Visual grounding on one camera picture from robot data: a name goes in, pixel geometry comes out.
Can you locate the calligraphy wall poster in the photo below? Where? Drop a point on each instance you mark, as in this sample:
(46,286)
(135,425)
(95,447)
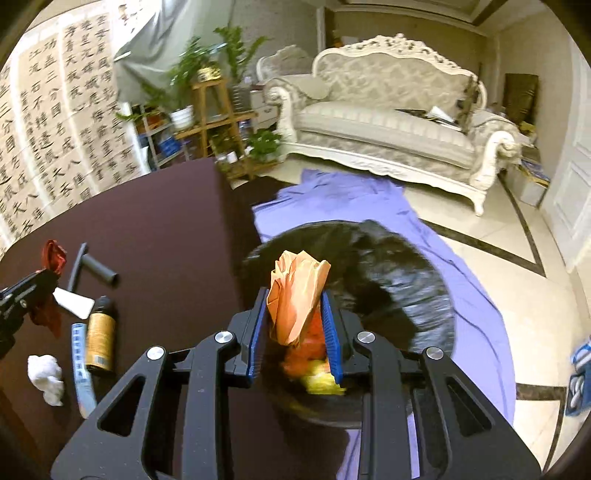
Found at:
(99,101)
(51,138)
(16,184)

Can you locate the wooden plant stand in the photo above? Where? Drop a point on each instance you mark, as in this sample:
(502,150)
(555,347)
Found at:
(214,124)

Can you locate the black stick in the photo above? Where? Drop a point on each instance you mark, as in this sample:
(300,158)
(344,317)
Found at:
(76,270)

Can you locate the trash bin with black bag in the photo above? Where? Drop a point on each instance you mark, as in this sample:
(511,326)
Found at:
(392,277)

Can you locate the yellow foam fruit net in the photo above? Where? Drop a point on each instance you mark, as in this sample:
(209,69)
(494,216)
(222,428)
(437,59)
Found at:
(325,383)

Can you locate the tall potted plant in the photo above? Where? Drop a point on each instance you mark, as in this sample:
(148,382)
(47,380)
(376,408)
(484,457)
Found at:
(240,55)

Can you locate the blue box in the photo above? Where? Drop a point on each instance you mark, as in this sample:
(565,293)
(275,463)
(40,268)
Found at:
(167,146)

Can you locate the grey tarp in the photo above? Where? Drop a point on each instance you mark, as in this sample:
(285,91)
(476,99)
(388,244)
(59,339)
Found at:
(152,41)

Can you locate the white paper card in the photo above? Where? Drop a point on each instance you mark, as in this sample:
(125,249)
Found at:
(74,302)

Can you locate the ornate white armchair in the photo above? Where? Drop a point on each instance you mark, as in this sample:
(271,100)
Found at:
(284,64)

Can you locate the blue slipper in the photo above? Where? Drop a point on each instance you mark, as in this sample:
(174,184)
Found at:
(581,378)

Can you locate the dark brown board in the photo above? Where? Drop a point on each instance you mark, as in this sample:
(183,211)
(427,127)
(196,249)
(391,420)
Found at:
(521,99)

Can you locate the plant in white pot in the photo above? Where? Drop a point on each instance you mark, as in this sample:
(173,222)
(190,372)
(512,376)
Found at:
(182,117)

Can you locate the light blue tube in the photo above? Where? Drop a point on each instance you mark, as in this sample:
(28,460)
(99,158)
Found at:
(81,364)

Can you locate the purple cloth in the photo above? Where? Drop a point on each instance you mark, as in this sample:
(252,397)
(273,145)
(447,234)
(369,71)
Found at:
(461,286)

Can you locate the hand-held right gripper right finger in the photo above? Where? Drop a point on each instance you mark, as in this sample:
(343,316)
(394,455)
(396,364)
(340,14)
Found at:
(332,341)

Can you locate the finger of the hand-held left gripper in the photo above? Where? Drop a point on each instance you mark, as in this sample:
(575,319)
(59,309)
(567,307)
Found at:
(27,293)

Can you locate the papers on sofa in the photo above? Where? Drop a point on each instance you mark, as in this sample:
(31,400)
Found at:
(434,117)

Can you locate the orange paper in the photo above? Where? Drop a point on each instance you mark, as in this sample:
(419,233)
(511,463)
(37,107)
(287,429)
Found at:
(295,300)

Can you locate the gold and black bottle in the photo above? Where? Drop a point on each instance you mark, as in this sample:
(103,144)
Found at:
(100,337)

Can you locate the plant in patterned pot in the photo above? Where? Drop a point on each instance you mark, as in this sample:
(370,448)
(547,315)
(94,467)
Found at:
(198,62)

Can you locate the metal rack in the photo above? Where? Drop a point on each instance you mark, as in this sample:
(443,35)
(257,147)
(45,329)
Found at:
(154,152)

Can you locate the ornate white sofa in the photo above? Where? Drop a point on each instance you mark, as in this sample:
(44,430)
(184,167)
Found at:
(383,134)

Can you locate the cardboard box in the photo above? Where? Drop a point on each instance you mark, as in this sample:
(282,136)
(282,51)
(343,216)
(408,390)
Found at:
(533,184)

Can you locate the low green plant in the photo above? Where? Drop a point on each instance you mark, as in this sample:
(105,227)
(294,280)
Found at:
(264,145)

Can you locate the white door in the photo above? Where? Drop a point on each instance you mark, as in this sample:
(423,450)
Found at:
(572,184)

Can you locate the black cylinder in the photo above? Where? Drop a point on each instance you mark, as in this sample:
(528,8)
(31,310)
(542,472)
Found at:
(99,270)

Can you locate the orange-red plastic bag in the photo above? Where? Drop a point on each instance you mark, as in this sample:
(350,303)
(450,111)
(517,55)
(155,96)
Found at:
(307,350)

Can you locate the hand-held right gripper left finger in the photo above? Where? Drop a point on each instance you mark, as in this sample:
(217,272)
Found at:
(257,337)

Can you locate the dark red ribbon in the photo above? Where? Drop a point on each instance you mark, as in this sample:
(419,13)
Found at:
(53,254)

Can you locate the crumpled white tissue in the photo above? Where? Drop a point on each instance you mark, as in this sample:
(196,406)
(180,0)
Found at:
(46,376)

